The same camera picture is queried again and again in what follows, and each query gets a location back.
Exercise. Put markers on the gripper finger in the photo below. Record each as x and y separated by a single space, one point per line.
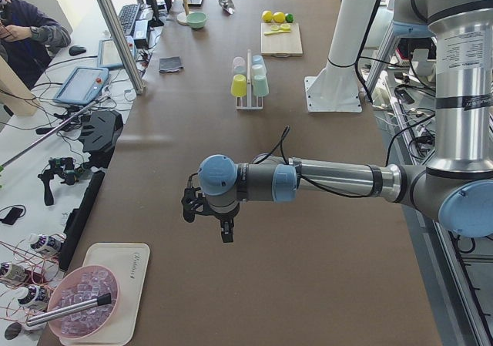
227 228

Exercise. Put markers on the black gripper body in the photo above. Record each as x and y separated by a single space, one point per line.
224 220

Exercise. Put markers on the mint green cup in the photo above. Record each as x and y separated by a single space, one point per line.
260 86

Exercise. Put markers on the pink cup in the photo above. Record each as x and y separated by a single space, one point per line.
238 61

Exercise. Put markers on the yellow cup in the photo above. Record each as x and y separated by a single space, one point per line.
239 86

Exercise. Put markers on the white cup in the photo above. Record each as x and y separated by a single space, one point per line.
258 70

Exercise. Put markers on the light blue cup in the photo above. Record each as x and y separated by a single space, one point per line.
258 60

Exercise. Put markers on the beige tray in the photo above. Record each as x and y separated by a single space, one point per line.
127 263

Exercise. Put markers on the metal muddler in bowl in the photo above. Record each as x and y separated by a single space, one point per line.
71 309

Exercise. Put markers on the grey folded cloth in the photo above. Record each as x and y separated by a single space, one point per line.
170 64

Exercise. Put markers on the wooden cutting board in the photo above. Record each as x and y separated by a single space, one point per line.
281 45

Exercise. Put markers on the yellow plastic knife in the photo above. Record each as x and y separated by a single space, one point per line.
276 32

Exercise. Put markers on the blue teach pendant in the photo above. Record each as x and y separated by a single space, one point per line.
108 55
82 86

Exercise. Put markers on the green bowl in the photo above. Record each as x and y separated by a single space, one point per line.
196 20

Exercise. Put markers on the wooden mug tree stand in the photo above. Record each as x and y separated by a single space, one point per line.
182 17

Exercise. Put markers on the whole yellow lemon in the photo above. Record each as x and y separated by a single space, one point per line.
279 17

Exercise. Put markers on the green lime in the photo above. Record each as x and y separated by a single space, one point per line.
289 18

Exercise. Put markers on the metal scoop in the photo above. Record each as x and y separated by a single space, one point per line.
228 6

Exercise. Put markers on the black keyboard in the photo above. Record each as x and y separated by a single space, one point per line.
128 15

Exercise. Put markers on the metal rod green tip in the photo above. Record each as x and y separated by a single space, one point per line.
54 130

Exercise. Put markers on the seated person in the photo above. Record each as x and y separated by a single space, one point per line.
29 38

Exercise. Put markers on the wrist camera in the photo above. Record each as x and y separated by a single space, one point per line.
194 202

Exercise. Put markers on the white wire cup holder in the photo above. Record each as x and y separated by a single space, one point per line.
249 101

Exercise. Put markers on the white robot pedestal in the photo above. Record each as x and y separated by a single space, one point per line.
335 88

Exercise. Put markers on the copper wire bottle rack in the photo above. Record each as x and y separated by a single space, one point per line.
23 267

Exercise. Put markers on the aluminium frame post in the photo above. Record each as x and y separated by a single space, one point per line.
115 28

